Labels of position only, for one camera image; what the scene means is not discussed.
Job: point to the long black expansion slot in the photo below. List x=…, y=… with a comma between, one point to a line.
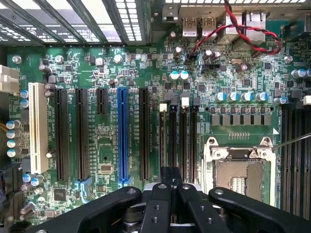
x=82, y=133
x=62, y=133
x=144, y=133

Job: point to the RAM slot with black latch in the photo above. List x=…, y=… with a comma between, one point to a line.
x=173, y=136
x=194, y=140

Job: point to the white plastic power connector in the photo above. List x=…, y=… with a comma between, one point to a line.
x=8, y=80

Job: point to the silver CPU socket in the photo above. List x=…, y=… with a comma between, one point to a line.
x=239, y=170

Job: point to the white PCI expansion slot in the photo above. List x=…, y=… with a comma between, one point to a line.
x=39, y=126

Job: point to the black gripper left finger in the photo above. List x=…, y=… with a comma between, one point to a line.
x=155, y=208

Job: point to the green PC motherboard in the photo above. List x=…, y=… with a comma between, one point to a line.
x=107, y=145

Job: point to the black plastic connector block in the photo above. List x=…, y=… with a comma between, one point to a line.
x=8, y=180

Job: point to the blue expansion slot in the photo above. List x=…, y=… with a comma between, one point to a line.
x=123, y=133

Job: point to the silver ethernet port block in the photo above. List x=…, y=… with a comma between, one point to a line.
x=255, y=24

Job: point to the RAM slot with white latch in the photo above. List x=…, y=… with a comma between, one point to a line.
x=164, y=136
x=184, y=138

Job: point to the silver USB port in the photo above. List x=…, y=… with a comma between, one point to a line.
x=189, y=25
x=209, y=25

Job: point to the thin metal locking lever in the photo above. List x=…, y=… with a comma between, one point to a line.
x=291, y=140

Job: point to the green computer motherboard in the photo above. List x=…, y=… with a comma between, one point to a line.
x=136, y=21

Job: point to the short black expansion slot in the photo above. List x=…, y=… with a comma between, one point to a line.
x=102, y=102

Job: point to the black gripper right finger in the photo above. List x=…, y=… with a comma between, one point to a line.
x=194, y=208

